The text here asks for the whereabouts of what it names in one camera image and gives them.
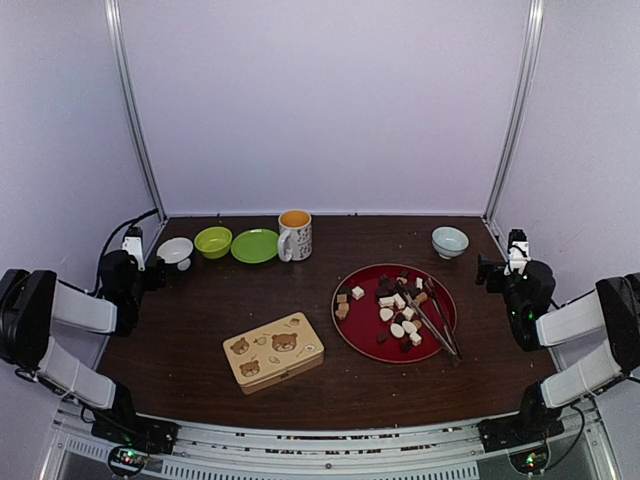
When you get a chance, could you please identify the metal tongs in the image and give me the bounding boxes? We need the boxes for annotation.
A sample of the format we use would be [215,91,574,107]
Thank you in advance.
[396,280,461,366]

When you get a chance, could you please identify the tan tin box base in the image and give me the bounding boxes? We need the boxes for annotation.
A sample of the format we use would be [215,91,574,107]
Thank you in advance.
[240,353,324,395]

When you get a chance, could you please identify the bear print tin lid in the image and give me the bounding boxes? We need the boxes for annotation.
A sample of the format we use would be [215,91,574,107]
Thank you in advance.
[222,312,325,387]

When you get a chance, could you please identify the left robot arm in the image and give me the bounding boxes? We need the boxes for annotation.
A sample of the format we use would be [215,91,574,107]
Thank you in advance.
[1,250,166,444]

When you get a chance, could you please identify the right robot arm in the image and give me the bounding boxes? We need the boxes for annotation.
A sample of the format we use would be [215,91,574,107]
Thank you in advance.
[475,255,639,442]

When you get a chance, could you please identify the dark heart chocolate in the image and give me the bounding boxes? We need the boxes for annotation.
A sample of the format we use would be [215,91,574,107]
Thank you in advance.
[375,275,395,298]

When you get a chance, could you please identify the white rectangular chocolate block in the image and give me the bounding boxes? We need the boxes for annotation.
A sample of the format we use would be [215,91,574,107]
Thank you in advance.
[378,296,395,308]

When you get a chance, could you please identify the white square chocolate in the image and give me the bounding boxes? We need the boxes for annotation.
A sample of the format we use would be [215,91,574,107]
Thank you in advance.
[351,286,365,300]

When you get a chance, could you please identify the white dark bowl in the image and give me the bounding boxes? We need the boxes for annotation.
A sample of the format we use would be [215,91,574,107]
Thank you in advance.
[156,237,195,273]

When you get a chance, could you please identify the pale blue bowl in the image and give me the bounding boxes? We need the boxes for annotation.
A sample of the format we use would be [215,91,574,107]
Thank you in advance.
[431,226,469,260]

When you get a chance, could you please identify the green bowl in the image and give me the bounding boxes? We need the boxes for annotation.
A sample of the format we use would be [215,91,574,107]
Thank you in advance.
[194,226,233,260]

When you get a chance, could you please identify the red round tray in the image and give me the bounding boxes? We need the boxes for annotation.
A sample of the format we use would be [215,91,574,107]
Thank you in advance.
[331,263,458,364]

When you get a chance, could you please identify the green plate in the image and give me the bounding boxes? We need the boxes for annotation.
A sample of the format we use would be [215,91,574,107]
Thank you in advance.
[231,229,279,265]

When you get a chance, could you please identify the white mug orange inside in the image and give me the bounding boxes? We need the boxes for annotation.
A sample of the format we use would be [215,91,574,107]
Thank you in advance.
[277,210,313,262]

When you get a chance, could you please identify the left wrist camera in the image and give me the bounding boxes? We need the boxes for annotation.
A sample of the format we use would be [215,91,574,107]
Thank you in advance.
[121,225,146,272]

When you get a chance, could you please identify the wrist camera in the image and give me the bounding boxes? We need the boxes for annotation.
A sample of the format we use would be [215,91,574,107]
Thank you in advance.
[121,225,146,272]
[505,229,531,275]

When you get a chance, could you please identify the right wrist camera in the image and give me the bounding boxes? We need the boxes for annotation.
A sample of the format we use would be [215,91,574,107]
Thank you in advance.
[505,229,531,275]

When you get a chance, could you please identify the left black cable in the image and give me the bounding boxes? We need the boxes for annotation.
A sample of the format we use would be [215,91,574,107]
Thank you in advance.
[97,207,159,261]

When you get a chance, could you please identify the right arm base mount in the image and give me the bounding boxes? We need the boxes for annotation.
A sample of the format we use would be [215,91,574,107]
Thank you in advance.
[478,415,564,476]

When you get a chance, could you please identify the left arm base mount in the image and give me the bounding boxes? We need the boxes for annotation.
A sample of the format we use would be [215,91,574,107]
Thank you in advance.
[91,417,179,478]

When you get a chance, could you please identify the front aluminium rail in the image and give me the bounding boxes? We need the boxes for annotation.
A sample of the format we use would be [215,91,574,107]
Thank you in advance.
[39,394,621,480]

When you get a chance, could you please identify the left aluminium corner post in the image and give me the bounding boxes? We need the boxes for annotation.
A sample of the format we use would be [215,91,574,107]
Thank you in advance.
[104,0,167,222]

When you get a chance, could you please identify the aluminium corner post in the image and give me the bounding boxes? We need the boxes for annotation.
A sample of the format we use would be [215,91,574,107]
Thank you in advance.
[483,0,545,225]
[104,0,167,222]

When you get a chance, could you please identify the right aluminium corner post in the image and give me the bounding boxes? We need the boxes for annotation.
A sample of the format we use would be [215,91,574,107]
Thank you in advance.
[483,0,545,225]

